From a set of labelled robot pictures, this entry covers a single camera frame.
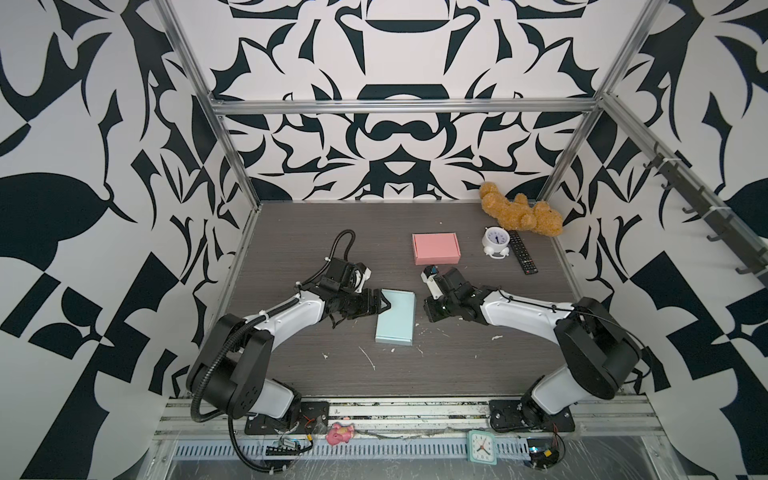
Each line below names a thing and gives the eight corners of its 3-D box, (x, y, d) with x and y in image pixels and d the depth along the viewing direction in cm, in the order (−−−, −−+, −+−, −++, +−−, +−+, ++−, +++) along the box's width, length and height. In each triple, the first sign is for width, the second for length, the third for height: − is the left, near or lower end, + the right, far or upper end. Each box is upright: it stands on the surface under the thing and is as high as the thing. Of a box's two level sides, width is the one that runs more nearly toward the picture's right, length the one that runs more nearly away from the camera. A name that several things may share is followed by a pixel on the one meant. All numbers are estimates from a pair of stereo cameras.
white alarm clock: (485, 258, 106) (488, 252, 104) (478, 232, 114) (481, 226, 111) (512, 258, 106) (515, 252, 104) (504, 232, 114) (506, 226, 111)
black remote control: (524, 275, 102) (527, 270, 100) (506, 235, 113) (508, 230, 111) (535, 274, 102) (538, 269, 100) (515, 234, 113) (518, 229, 111)
